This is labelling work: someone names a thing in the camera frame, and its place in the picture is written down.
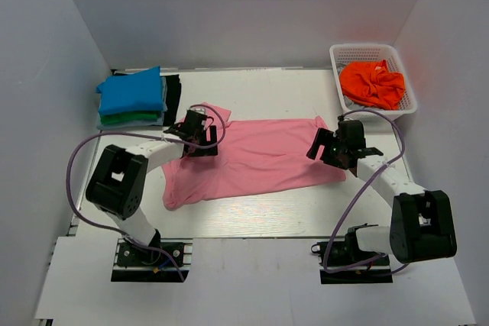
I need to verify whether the pink t shirt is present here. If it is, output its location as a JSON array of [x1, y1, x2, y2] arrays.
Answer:
[[162, 105, 345, 210]]

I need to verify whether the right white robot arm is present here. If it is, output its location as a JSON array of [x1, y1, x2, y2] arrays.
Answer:
[[307, 120, 458, 267]]

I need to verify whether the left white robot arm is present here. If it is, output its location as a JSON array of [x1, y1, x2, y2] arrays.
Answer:
[[86, 106, 222, 264]]

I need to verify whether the grey t shirt in basket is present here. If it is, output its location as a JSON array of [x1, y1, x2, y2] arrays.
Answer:
[[335, 61, 384, 110]]

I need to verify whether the black folded t shirt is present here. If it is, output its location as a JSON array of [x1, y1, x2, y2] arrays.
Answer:
[[163, 75, 182, 127]]

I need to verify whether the green folded t shirt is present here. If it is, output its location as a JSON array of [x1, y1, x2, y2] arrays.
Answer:
[[100, 111, 161, 125]]

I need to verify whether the orange t shirt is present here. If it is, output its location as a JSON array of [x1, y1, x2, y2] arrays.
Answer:
[[339, 60, 406, 111]]

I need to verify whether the white plastic basket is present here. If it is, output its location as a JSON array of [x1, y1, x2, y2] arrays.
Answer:
[[329, 44, 417, 120]]

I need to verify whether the light blue folded t shirt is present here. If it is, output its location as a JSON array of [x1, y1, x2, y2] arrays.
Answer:
[[96, 76, 167, 131]]

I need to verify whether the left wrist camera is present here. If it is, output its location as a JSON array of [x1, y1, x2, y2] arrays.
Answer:
[[191, 107, 207, 115]]

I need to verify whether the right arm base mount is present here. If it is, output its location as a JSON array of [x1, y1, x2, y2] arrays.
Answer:
[[310, 239, 393, 285]]

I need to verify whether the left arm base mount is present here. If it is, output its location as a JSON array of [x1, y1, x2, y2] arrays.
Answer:
[[111, 239, 193, 283]]

